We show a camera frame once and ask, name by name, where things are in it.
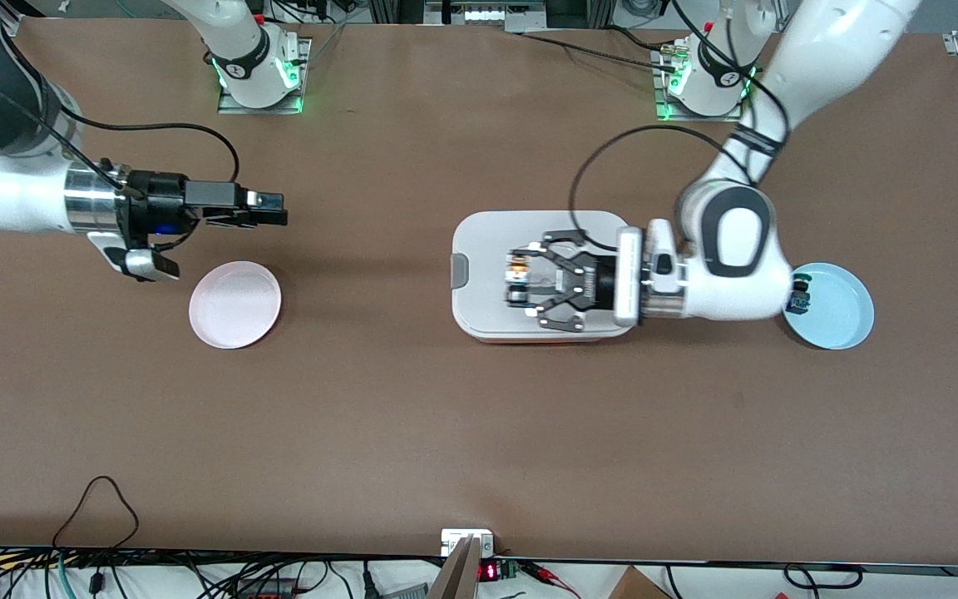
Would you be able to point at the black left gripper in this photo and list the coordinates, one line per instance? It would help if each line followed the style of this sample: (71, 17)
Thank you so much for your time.
(603, 287)

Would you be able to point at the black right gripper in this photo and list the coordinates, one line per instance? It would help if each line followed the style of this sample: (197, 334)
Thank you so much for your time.
(155, 204)

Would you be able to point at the orange push-button switch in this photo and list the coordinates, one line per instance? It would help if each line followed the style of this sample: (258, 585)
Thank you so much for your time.
(519, 291)

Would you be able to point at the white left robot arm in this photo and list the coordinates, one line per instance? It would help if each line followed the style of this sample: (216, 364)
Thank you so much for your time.
(828, 50)

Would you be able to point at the white lunch box grey clips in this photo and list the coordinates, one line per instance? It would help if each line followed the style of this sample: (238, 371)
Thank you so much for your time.
(487, 316)

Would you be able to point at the pink round plate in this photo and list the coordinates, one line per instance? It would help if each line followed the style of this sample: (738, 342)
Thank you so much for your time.
(234, 304)

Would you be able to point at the small white box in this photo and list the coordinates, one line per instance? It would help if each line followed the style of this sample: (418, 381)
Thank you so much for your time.
(456, 537)

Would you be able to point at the light blue round plate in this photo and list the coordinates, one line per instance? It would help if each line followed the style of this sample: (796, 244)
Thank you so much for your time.
(841, 308)

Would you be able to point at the white power strip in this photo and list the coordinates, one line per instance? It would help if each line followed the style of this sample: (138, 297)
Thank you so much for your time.
(487, 15)

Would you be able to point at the red and black test leads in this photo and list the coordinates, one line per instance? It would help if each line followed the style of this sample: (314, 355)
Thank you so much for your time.
(550, 576)

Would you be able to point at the red digit display module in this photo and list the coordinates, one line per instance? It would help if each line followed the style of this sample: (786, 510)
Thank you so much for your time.
(489, 571)

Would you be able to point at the grey slanted beam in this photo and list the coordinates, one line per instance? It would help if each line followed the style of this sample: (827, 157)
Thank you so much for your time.
(458, 574)

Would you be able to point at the brown cardboard piece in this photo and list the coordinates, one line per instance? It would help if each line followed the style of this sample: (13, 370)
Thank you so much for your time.
(633, 586)

